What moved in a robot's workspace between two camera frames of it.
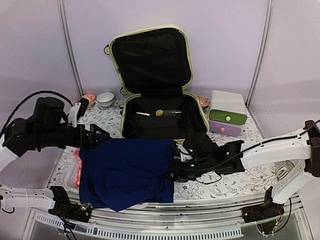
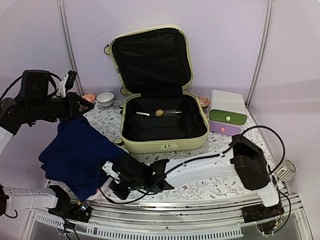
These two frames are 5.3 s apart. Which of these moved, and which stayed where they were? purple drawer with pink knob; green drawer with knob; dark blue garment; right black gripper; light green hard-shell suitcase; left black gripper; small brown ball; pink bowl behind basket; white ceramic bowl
Moved: dark blue garment; right black gripper; left black gripper
Stayed: green drawer with knob; white ceramic bowl; purple drawer with pink knob; small brown ball; pink bowl behind basket; light green hard-shell suitcase
